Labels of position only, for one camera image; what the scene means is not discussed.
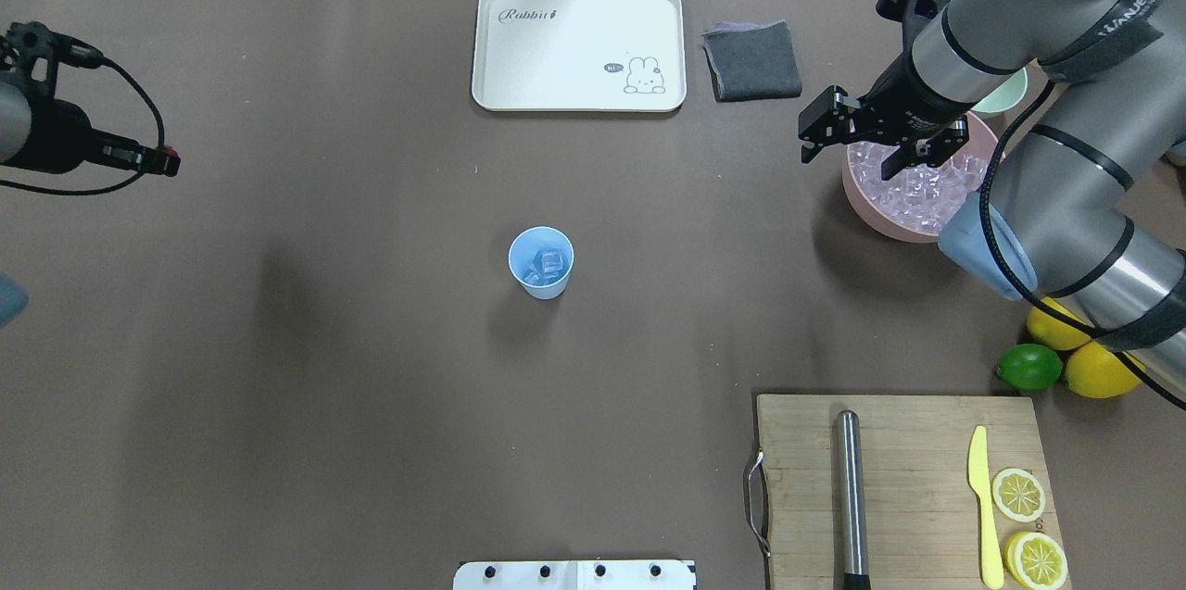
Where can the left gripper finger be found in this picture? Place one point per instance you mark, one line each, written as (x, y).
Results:
(115, 152)

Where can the lemon half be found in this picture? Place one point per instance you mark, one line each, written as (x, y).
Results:
(1036, 561)

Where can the grey folded cloth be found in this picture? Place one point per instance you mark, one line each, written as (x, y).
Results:
(752, 61)

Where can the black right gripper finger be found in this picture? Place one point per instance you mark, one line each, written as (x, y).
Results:
(929, 153)
(830, 119)

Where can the yellow lemon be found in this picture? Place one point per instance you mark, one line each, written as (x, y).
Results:
(1093, 371)
(1054, 333)

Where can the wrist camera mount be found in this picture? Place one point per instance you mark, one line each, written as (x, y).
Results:
(913, 15)

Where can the lemon slice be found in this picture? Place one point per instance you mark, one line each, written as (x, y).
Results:
(1019, 495)

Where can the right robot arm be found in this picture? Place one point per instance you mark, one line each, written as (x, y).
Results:
(1048, 221)

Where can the blue plastic cup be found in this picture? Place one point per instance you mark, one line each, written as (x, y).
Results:
(521, 261)

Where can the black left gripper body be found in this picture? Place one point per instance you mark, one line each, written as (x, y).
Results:
(57, 136)

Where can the pink bowl of ice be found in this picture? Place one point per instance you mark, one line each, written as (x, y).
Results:
(915, 205)

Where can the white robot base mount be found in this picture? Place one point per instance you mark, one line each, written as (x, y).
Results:
(644, 573)

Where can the green lime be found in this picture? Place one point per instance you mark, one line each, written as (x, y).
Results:
(1030, 367)

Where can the wooden cutting board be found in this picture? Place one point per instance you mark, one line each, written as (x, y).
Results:
(921, 515)

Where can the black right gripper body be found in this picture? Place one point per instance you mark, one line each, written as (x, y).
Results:
(903, 101)

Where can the yellow plastic knife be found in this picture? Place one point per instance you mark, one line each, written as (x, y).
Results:
(978, 477)

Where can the cream rabbit tray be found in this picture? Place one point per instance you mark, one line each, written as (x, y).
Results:
(579, 56)

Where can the metal muddler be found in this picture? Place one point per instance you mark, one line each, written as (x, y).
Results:
(856, 572)

